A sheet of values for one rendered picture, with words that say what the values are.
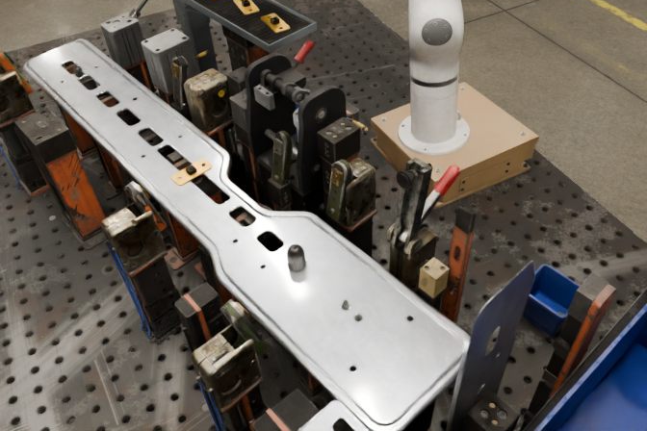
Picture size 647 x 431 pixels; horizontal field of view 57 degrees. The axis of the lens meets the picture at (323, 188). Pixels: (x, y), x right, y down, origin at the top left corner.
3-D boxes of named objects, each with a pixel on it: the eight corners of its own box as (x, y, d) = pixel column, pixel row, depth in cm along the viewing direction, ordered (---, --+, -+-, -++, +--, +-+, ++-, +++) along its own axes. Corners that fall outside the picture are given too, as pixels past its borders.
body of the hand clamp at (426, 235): (383, 343, 128) (387, 235, 104) (404, 324, 131) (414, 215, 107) (403, 361, 125) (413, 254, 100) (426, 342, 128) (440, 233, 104)
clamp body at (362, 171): (324, 290, 139) (316, 172, 113) (359, 263, 144) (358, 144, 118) (351, 315, 134) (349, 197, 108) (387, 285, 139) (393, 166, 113)
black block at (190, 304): (192, 386, 123) (157, 304, 103) (233, 354, 128) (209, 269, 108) (214, 414, 119) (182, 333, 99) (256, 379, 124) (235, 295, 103)
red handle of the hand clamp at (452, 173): (390, 233, 102) (445, 159, 102) (395, 236, 104) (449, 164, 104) (408, 246, 100) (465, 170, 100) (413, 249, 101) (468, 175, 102)
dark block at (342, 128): (325, 267, 143) (316, 131, 114) (347, 252, 147) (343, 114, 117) (340, 280, 141) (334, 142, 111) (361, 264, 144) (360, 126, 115)
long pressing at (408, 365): (9, 69, 160) (7, 64, 159) (87, 38, 170) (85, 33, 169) (384, 449, 84) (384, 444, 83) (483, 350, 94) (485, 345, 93)
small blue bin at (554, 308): (510, 312, 132) (517, 288, 126) (536, 286, 137) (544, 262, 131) (554, 342, 126) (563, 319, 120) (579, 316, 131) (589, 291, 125)
